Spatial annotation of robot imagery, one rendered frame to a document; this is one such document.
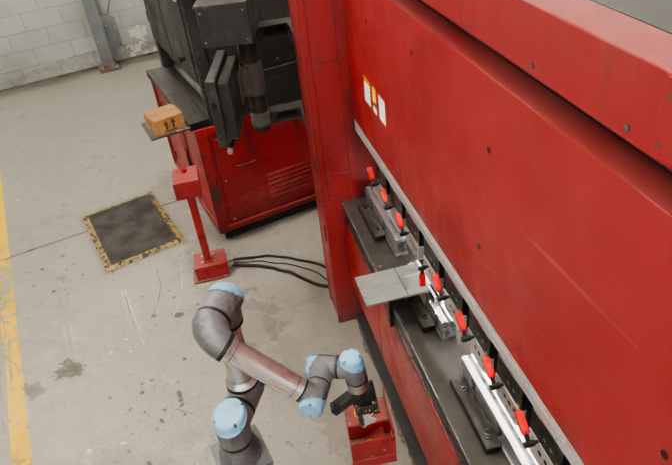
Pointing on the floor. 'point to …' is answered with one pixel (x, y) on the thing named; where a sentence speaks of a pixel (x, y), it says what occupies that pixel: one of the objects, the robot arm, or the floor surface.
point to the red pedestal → (216, 259)
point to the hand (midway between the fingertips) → (362, 424)
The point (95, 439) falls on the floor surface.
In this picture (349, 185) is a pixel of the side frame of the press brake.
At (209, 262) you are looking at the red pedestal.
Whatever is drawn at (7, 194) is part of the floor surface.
